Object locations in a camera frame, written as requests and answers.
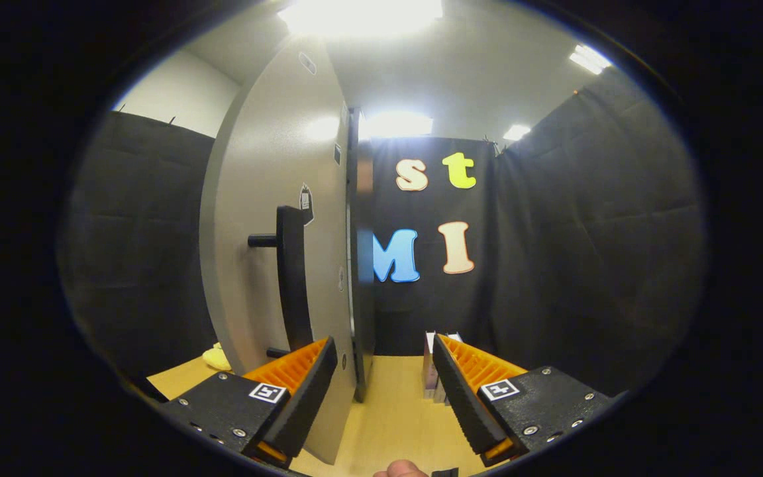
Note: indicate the yellow soft object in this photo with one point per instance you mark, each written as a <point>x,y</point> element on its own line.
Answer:
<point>217,360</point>

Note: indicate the large ceiling light panel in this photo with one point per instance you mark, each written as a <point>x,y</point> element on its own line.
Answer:
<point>361,14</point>

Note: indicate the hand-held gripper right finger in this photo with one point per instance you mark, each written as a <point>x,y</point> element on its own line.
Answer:
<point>464,397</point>

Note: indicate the beige cabinet door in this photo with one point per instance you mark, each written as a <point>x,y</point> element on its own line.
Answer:
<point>249,185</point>

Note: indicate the white cover book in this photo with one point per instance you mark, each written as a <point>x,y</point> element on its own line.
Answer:
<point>454,338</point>

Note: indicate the black backdrop cloth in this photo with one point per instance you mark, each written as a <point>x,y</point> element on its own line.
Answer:
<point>136,252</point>
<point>587,252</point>

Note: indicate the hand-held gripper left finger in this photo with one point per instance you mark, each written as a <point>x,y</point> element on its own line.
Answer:
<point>308,397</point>

